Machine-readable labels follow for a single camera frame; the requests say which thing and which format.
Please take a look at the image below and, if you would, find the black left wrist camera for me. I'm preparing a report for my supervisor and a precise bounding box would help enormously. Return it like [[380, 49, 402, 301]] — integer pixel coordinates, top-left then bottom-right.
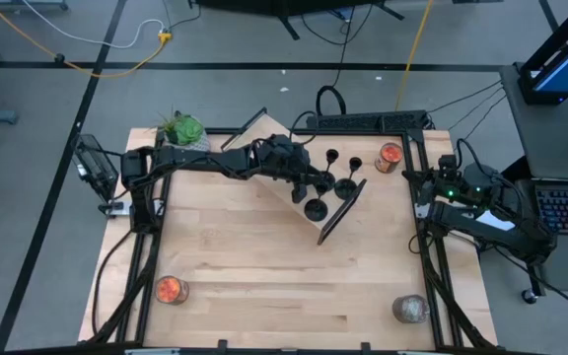
[[263, 133, 310, 159]]

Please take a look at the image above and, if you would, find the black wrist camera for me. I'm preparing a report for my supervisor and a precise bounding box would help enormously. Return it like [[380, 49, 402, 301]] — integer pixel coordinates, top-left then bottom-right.
[[437, 154, 459, 174], [263, 133, 310, 159]]

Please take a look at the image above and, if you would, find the grey desk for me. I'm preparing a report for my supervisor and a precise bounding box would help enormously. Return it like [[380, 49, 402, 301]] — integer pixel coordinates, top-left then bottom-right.
[[499, 63, 568, 293]]

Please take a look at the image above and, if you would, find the black candle stick holder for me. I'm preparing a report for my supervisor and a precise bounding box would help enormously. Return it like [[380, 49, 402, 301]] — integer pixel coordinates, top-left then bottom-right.
[[333, 156, 364, 201], [313, 148, 340, 194], [303, 180, 330, 223]]

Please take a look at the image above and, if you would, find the orange floor cable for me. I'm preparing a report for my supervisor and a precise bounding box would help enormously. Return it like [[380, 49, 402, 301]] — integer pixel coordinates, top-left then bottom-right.
[[0, 0, 173, 80]]

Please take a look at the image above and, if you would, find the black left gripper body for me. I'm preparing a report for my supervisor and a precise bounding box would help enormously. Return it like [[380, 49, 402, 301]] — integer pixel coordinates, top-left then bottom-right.
[[271, 155, 315, 186]]

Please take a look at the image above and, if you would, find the black looped floor cable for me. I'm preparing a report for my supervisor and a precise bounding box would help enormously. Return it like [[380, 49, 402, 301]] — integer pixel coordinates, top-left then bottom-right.
[[315, 0, 359, 117]]

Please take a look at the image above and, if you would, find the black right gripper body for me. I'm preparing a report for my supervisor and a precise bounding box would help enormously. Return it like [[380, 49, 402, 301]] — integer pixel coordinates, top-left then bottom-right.
[[429, 170, 465, 208]]

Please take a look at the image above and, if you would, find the orange glass candle jar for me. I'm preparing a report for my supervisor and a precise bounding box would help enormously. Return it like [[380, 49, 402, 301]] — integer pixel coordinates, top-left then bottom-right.
[[374, 141, 405, 175], [154, 274, 190, 306]]

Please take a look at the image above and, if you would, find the yellow extension cable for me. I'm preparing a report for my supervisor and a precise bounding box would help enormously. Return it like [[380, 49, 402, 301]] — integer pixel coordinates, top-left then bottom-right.
[[393, 0, 436, 112]]

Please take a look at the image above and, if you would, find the black mesh box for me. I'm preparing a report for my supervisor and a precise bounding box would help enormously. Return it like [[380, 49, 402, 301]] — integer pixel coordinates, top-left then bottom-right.
[[71, 132, 120, 204]]

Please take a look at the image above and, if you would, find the green plant in patterned pot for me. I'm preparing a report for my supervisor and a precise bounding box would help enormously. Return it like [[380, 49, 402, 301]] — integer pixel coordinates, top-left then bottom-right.
[[158, 108, 212, 153]]

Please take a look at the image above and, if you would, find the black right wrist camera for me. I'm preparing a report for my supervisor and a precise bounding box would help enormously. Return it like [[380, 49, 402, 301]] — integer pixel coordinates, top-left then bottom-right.
[[437, 154, 459, 174]]

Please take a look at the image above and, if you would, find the wooden shelf with black frame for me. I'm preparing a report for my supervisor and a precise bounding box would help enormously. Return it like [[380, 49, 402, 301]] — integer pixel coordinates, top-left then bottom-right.
[[219, 106, 369, 247]]

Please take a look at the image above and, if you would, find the grey glass candle jar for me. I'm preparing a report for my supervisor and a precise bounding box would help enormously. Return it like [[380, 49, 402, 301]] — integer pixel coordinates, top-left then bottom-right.
[[391, 294, 432, 325]]

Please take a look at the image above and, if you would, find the black power strip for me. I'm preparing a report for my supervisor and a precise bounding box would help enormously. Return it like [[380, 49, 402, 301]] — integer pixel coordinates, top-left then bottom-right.
[[307, 109, 429, 132]]

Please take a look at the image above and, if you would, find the white floor cable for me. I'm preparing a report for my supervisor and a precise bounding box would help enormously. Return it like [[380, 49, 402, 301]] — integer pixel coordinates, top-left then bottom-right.
[[20, 0, 167, 50]]

